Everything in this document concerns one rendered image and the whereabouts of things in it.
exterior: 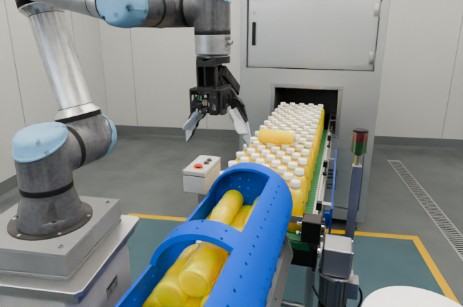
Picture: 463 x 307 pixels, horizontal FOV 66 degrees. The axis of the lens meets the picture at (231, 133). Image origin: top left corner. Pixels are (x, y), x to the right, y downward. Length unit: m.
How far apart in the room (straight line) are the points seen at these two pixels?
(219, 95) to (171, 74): 4.90
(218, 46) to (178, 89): 4.91
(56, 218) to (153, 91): 4.92
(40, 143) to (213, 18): 0.46
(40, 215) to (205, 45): 0.53
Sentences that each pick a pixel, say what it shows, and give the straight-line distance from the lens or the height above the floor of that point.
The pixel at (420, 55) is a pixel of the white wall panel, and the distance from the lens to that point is 5.62.
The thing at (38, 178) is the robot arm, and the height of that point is 1.35.
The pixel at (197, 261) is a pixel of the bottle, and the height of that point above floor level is 1.19.
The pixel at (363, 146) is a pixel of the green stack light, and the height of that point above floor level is 1.19.
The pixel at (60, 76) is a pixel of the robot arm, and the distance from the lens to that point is 0.99.
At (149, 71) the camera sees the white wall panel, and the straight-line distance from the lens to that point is 5.74.
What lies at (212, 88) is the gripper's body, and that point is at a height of 1.55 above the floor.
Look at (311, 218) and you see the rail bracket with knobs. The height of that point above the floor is 1.00.
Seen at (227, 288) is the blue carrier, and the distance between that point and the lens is 0.73.
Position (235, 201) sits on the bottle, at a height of 1.14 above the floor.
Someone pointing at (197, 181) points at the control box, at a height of 1.06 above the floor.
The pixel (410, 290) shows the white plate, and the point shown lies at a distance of 1.08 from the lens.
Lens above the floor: 1.67
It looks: 16 degrees down
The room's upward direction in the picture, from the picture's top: straight up
